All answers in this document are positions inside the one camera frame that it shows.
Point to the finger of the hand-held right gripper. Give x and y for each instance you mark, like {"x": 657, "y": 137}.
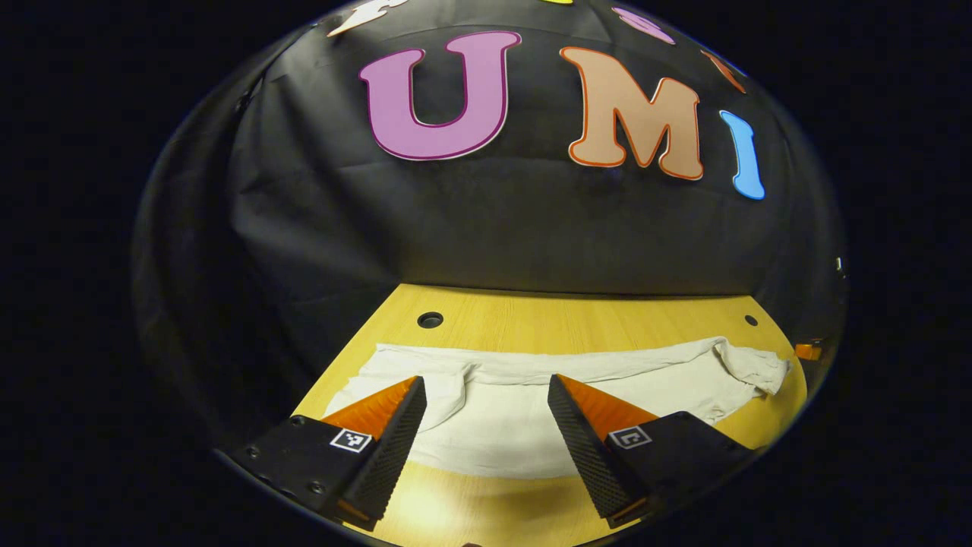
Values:
{"x": 808, "y": 352}

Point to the black backdrop cloth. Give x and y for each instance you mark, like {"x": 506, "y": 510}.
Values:
{"x": 493, "y": 228}

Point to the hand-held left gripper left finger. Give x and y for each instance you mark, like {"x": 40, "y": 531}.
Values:
{"x": 391, "y": 448}

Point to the white jeans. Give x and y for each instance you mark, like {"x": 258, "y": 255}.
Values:
{"x": 501, "y": 441}

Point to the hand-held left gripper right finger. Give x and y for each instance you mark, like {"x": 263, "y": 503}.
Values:
{"x": 585, "y": 452}

